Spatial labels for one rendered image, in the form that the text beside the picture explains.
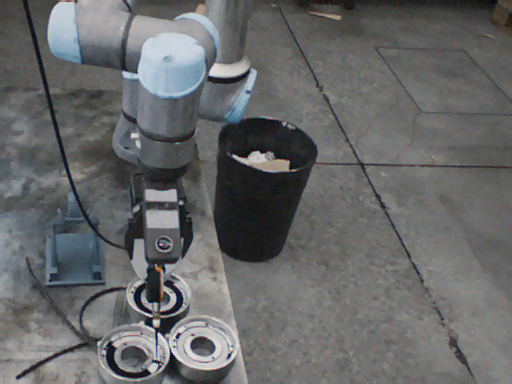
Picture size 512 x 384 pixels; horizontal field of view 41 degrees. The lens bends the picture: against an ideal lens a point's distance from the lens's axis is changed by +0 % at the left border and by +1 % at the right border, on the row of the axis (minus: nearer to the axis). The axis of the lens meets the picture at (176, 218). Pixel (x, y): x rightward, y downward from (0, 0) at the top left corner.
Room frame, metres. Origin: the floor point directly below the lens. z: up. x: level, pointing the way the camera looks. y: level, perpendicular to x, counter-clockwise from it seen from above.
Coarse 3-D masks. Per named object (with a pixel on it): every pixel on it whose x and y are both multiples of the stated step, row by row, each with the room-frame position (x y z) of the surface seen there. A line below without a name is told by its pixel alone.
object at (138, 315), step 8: (136, 280) 0.78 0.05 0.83; (176, 280) 0.79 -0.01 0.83; (184, 280) 0.79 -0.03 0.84; (128, 288) 0.75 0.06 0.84; (136, 288) 0.77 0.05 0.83; (168, 288) 0.78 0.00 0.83; (184, 288) 0.78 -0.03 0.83; (128, 296) 0.74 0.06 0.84; (144, 296) 0.75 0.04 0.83; (168, 296) 0.77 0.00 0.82; (184, 296) 0.76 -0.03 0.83; (128, 304) 0.73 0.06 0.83; (144, 304) 0.74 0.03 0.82; (168, 304) 0.74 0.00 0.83; (184, 304) 0.75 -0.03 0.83; (128, 312) 0.73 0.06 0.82; (136, 312) 0.71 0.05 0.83; (176, 312) 0.73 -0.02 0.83; (184, 312) 0.72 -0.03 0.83; (136, 320) 0.71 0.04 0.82; (144, 320) 0.70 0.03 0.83; (152, 320) 0.70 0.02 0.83; (160, 320) 0.70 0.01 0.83; (168, 320) 0.71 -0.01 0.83; (176, 320) 0.71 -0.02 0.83; (152, 328) 0.71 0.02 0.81; (160, 328) 0.70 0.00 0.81; (168, 328) 0.71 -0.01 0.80
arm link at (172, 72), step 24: (144, 48) 0.71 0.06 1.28; (168, 48) 0.71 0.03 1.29; (192, 48) 0.71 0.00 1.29; (144, 72) 0.70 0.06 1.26; (168, 72) 0.68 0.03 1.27; (192, 72) 0.69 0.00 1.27; (144, 96) 0.69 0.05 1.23; (168, 96) 0.68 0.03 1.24; (192, 96) 0.69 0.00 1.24; (144, 120) 0.69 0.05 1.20; (168, 120) 0.68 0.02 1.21; (192, 120) 0.70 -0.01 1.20
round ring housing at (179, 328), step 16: (192, 320) 0.71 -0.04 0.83; (208, 320) 0.71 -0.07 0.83; (176, 336) 0.68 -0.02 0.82; (192, 336) 0.68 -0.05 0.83; (208, 336) 0.68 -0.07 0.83; (224, 336) 0.69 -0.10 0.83; (176, 352) 0.64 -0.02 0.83; (192, 352) 0.65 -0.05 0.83; (176, 368) 0.63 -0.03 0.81; (192, 368) 0.61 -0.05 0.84; (208, 368) 0.61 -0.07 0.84; (224, 368) 0.62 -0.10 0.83
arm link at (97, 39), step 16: (80, 0) 0.86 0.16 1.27; (96, 0) 0.85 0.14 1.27; (112, 0) 0.85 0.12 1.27; (128, 0) 0.87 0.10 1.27; (64, 16) 0.82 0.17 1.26; (80, 16) 0.82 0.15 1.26; (96, 16) 0.82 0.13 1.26; (112, 16) 0.82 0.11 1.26; (128, 16) 0.83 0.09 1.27; (48, 32) 0.81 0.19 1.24; (64, 32) 0.81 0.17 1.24; (80, 32) 0.80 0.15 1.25; (96, 32) 0.80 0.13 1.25; (112, 32) 0.80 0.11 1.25; (128, 32) 0.80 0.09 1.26; (64, 48) 0.80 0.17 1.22; (80, 48) 0.80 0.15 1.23; (96, 48) 0.80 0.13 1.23; (112, 48) 0.79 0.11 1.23; (96, 64) 0.81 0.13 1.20; (112, 64) 0.80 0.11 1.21
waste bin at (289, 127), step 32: (224, 128) 1.97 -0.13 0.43; (256, 128) 2.06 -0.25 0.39; (288, 128) 2.04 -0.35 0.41; (224, 160) 1.82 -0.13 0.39; (288, 160) 2.01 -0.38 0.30; (224, 192) 1.82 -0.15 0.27; (256, 192) 1.74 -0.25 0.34; (288, 192) 1.76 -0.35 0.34; (224, 224) 1.81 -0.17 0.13; (256, 224) 1.76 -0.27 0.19; (288, 224) 1.82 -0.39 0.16; (256, 256) 1.77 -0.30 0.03
